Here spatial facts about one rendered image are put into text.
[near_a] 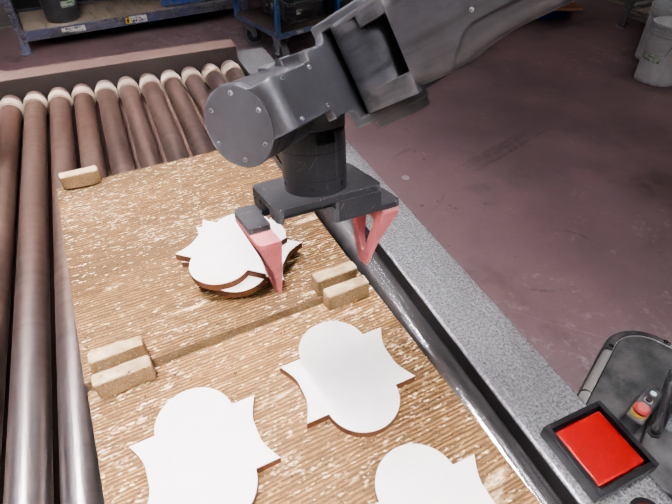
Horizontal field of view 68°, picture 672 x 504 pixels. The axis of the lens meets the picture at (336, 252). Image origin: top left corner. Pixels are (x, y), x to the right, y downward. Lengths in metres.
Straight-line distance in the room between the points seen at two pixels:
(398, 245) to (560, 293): 1.42
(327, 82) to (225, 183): 0.50
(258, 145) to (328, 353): 0.29
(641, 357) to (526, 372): 1.06
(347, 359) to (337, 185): 0.21
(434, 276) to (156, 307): 0.37
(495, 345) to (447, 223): 1.67
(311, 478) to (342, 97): 0.34
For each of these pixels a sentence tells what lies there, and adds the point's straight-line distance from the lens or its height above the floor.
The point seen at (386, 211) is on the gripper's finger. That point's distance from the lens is 0.46.
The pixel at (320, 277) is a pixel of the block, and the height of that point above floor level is 0.96.
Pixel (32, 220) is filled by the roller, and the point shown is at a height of 0.92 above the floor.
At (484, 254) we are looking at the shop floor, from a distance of 2.16.
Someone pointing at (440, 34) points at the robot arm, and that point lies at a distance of 0.33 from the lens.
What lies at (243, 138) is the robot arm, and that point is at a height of 1.23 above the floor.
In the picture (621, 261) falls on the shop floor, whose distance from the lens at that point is 2.36.
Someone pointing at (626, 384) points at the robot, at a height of 0.24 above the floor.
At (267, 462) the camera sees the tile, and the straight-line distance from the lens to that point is 0.50.
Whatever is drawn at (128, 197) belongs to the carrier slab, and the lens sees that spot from 0.86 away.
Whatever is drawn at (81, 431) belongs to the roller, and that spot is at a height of 0.92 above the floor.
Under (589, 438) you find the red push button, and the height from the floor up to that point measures 0.93.
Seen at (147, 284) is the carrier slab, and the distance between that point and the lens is 0.69.
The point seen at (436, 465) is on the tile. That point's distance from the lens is 0.51.
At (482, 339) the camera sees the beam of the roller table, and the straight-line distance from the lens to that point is 0.64.
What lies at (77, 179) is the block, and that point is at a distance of 0.90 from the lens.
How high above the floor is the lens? 1.40
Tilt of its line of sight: 42 degrees down
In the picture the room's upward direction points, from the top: straight up
